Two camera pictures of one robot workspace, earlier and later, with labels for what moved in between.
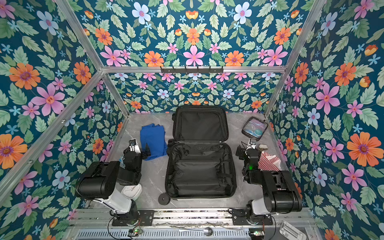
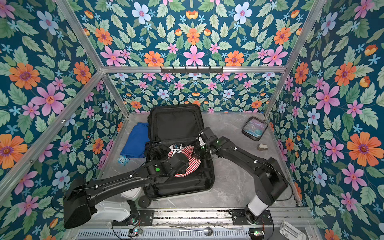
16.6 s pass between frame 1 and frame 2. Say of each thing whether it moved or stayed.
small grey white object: stayed
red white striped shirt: moved
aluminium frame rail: stayed
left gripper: moved
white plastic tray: stayed
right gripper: moved
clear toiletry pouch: stayed
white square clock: stayed
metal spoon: stayed
